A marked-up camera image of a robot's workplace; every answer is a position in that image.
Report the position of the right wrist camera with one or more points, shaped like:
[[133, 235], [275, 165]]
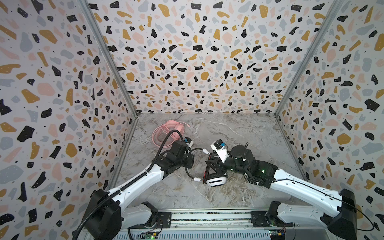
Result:
[[221, 149]]

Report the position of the left green circuit board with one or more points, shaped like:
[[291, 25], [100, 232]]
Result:
[[149, 236]]

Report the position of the right circuit board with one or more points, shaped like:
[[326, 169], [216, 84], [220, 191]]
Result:
[[277, 235]]

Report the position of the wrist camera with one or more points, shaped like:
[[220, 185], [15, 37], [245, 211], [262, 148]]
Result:
[[188, 141], [221, 149]]

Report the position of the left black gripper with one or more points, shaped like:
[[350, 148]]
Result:
[[190, 157]]

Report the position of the white black headphones with cable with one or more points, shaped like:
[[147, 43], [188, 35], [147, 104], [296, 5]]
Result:
[[211, 181]]

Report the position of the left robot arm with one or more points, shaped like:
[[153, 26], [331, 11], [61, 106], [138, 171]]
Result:
[[108, 211]]

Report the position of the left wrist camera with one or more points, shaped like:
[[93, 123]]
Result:
[[188, 141]]

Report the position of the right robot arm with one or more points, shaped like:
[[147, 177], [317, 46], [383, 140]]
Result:
[[333, 210]]

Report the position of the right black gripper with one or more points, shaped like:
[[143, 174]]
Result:
[[216, 167]]

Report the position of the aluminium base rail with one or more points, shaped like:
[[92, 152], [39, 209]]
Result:
[[209, 219]]

